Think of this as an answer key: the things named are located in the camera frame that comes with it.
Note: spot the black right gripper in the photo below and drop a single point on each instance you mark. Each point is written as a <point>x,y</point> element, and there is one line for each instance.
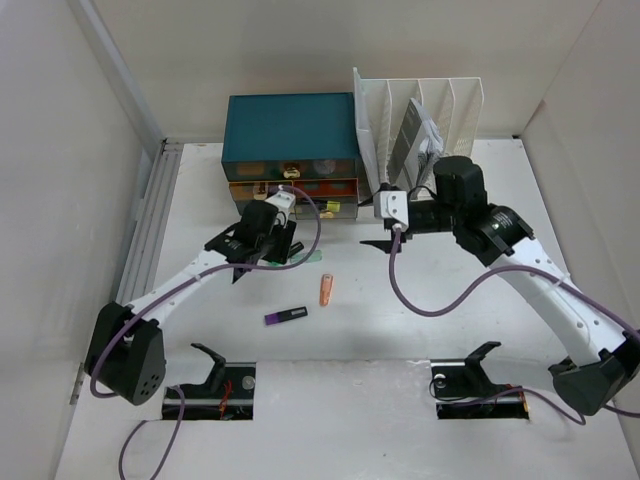
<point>383,245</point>

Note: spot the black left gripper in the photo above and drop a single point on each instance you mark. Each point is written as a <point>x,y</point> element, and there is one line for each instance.
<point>282,235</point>

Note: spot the clear paper clip jar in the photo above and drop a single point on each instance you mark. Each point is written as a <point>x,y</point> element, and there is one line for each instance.
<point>324,168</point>

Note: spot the grey booklet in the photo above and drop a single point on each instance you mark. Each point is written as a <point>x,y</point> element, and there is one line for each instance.
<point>417,148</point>

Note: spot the green cap black highlighter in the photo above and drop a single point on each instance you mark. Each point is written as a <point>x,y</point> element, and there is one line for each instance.
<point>295,249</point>

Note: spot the yellow cap black highlighter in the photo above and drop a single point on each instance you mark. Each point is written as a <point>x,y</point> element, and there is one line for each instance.
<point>331,208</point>

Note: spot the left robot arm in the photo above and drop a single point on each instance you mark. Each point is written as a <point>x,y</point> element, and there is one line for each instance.
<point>126,356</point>

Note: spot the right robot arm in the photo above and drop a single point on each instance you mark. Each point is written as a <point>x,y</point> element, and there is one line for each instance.
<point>602,348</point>

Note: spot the purple cap black highlighter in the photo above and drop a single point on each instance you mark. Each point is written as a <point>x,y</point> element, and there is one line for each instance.
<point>285,316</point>

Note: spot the teal drawer organizer cabinet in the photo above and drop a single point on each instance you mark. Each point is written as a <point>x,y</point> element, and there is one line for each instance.
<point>289,127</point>

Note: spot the white file rack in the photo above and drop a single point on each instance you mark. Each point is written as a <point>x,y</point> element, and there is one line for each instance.
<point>454,104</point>

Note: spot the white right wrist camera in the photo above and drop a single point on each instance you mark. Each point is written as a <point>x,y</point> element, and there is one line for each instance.
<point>391,207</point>

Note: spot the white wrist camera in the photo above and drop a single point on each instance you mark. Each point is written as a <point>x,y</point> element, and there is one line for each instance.
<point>283,197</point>
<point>391,207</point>

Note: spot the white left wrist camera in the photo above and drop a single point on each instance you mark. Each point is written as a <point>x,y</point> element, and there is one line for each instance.
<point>283,197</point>

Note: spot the aluminium frame rail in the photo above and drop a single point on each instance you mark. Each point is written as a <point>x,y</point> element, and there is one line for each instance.
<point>158,166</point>

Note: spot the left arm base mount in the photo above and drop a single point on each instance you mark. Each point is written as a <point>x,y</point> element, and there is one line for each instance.
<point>200,384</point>

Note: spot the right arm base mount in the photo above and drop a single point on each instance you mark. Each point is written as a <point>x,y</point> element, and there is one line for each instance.
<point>463,390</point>

